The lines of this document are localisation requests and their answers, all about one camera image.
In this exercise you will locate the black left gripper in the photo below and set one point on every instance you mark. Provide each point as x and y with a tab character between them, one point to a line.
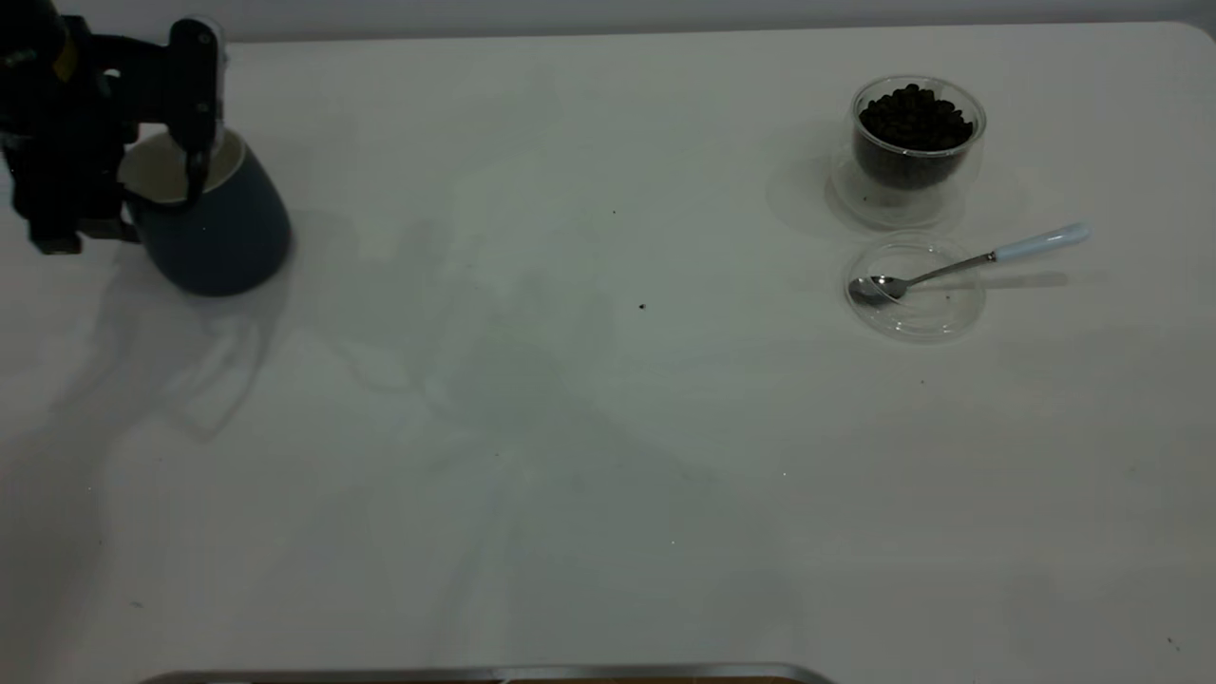
47	76

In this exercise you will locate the dark grey ceramic mug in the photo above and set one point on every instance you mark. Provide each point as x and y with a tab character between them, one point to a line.
233	242

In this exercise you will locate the roasted coffee beans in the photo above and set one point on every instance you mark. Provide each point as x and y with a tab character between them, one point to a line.
914	123

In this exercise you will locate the silver metal bar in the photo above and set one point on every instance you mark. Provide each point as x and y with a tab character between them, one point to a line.
475	674

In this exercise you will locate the clear glass saucer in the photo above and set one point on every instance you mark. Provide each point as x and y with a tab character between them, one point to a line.
936	318

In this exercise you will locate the clear double-wall glass cup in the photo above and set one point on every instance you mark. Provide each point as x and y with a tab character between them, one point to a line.
902	204

